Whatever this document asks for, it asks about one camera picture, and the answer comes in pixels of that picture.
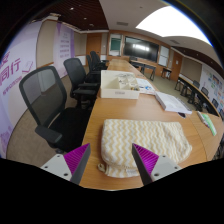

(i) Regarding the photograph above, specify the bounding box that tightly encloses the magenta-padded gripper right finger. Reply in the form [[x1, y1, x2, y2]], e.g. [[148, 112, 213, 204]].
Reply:
[[131, 143, 183, 187]]

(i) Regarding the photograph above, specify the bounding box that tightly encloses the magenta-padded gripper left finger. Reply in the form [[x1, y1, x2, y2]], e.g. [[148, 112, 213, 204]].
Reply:
[[39, 143, 92, 185]]

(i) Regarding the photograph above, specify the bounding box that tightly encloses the cream zigzag-patterned towel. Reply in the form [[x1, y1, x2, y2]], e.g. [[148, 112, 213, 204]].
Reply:
[[97, 118, 193, 179]]

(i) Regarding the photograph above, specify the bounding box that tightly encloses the large white book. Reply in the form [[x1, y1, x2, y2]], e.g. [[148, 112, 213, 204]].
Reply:
[[154, 91, 193, 115]]

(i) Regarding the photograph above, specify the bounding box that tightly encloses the pack of marker pens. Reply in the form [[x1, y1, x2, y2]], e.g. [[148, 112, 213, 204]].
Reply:
[[196, 110, 210, 128]]

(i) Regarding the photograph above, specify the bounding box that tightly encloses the green notebook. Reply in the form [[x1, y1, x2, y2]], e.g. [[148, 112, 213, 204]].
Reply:
[[200, 112, 218, 137]]

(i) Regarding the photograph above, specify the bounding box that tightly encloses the black mesh office chair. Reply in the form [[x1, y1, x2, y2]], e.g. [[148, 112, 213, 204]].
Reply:
[[89, 50, 109, 71], [63, 57, 101, 109], [85, 54, 101, 83], [18, 65, 93, 154]]

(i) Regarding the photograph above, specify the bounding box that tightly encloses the white leaflet with blue print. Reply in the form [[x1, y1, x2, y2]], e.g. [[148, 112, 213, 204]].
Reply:
[[134, 77, 156, 96]]

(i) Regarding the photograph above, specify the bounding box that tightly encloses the white compartment box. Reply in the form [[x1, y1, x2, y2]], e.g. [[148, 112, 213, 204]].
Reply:
[[100, 69, 140, 100]]

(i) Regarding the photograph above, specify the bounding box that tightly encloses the long wooden table row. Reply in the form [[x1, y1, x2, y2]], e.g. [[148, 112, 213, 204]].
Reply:
[[174, 73, 224, 116]]

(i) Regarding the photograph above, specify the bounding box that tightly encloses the group of black office chairs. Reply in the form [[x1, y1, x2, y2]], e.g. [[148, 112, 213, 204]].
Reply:
[[191, 79, 224, 121]]

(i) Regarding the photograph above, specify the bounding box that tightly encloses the small wooden side table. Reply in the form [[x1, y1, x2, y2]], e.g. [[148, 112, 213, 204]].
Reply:
[[161, 67, 173, 80]]

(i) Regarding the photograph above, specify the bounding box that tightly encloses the wooden desk with dark legs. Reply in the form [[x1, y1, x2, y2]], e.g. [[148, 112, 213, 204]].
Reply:
[[129, 59, 157, 82]]

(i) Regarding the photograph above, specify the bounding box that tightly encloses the wooden door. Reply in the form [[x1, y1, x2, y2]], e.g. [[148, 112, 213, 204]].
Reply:
[[169, 51, 184, 83], [85, 33, 103, 57]]

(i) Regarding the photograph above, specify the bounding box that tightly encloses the plain white whiteboard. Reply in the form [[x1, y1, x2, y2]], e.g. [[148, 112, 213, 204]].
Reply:
[[157, 45, 170, 67]]

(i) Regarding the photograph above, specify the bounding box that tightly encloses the whiteboard with green sheet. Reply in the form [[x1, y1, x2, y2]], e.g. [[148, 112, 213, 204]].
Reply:
[[108, 33, 124, 57]]

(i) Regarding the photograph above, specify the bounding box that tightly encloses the large white ceiling light panel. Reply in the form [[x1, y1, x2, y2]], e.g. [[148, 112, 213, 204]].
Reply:
[[135, 4, 213, 46]]

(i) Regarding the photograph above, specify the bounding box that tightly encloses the colourful wall poster display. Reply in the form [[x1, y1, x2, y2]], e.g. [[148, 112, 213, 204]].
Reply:
[[199, 64, 224, 116]]

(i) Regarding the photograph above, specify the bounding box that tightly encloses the large white-purple wall banner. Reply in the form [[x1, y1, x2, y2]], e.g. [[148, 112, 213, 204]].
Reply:
[[0, 21, 43, 159]]

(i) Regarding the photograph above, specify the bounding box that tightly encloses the large black wall screen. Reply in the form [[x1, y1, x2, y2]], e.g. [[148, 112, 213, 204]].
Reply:
[[123, 35, 160, 63]]

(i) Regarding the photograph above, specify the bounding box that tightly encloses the narrow purple wall banner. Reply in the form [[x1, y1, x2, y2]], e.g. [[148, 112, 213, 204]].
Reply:
[[53, 22, 76, 79]]

